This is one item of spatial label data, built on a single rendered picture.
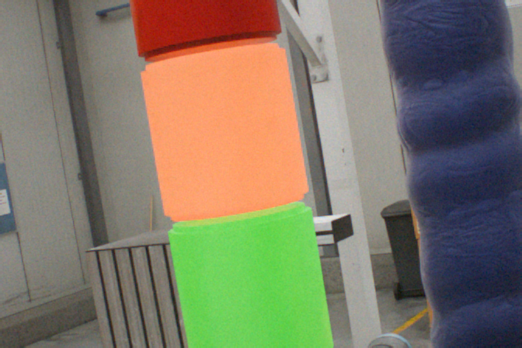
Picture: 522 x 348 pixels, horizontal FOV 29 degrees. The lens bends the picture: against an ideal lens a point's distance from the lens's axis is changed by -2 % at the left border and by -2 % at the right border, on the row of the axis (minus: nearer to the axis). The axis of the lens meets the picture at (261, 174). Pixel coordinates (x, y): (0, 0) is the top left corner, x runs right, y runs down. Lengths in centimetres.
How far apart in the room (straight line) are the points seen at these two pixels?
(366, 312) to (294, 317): 488
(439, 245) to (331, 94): 338
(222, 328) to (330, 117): 479
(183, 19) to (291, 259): 9
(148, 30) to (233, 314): 10
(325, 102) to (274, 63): 479
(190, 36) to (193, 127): 3
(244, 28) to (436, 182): 142
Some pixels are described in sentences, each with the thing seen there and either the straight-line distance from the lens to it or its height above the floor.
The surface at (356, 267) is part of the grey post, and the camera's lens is 518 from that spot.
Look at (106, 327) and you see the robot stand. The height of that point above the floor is 186.
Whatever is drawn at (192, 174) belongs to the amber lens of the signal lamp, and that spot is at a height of 223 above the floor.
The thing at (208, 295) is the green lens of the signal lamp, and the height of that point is 219.
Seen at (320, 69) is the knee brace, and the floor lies 244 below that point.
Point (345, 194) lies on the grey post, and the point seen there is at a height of 181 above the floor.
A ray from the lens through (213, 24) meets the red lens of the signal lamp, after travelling 33.
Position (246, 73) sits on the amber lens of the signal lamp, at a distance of 33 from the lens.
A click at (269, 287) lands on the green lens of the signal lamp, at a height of 219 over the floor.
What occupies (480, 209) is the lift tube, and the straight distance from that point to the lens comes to 174.
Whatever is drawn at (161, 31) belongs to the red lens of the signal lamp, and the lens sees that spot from 33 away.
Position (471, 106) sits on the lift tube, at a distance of 172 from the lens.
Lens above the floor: 224
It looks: 3 degrees down
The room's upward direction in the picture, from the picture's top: 10 degrees counter-clockwise
